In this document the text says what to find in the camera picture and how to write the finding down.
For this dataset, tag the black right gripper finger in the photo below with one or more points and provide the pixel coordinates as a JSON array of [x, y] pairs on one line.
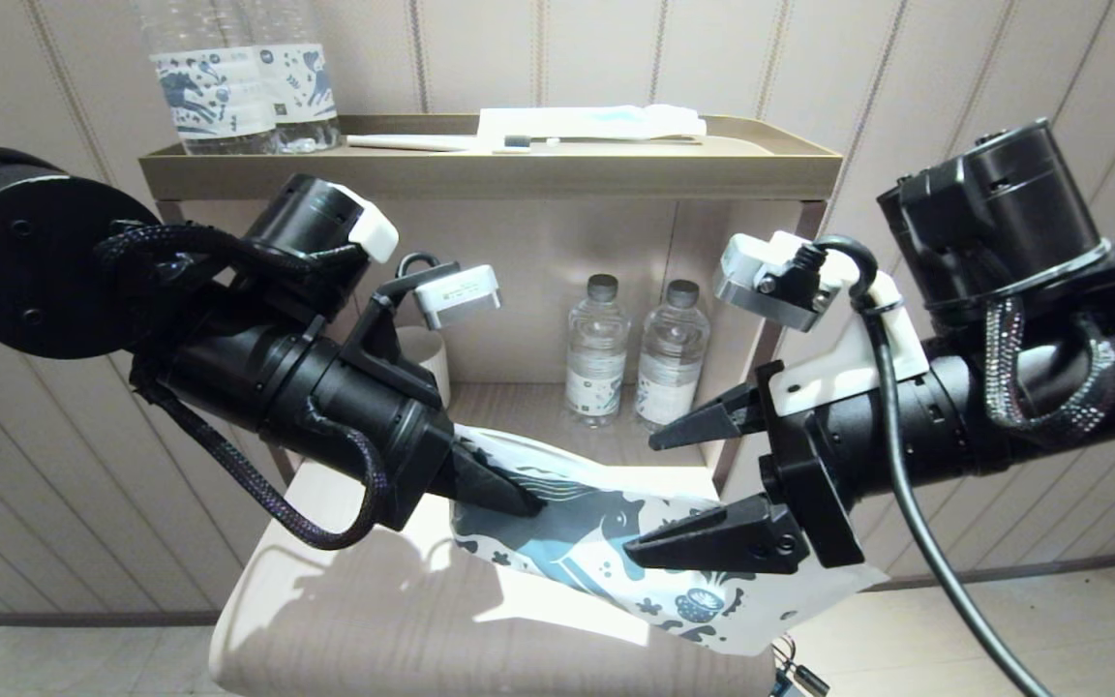
[[722, 416], [732, 542]]

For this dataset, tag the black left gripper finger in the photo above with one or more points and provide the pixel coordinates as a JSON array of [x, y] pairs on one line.
[[490, 484]]

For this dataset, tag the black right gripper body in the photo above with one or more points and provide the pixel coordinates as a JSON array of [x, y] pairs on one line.
[[867, 436]]

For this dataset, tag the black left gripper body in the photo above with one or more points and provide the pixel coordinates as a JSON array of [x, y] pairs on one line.
[[374, 426]]

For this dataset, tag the white blue horse pouch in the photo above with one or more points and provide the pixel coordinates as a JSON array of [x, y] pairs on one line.
[[606, 528]]

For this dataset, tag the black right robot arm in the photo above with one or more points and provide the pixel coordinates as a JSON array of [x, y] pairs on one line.
[[1003, 213]]

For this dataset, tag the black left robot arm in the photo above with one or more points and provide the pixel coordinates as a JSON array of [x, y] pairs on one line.
[[15, 261]]

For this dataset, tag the small clear water bottle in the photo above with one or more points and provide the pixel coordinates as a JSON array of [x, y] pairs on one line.
[[669, 378], [596, 368]]

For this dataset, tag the white ribbed mug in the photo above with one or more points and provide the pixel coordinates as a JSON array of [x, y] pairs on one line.
[[432, 363]]

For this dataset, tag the black key bundle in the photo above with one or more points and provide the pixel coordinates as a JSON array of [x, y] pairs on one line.
[[795, 673]]

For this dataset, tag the brown open shelf cabinet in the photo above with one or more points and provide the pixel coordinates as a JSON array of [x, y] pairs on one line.
[[480, 174]]

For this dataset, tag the white toothbrush black bristles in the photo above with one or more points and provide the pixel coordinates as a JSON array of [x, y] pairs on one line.
[[403, 142]]

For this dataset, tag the white blue packet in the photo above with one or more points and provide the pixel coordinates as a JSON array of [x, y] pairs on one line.
[[567, 121]]

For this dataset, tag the large clear water bottle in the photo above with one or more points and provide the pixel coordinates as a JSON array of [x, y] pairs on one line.
[[306, 87], [214, 92]]

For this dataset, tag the white right camera bracket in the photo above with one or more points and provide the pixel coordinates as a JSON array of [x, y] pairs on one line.
[[858, 373]]

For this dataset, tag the black left camera bracket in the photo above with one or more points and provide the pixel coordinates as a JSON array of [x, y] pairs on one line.
[[378, 339]]

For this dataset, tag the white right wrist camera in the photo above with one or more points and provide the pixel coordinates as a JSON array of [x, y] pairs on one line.
[[761, 295]]

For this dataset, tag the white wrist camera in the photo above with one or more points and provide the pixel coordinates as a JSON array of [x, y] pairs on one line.
[[761, 295], [461, 295]]

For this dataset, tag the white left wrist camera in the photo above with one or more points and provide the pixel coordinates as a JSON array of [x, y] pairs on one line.
[[461, 295]]

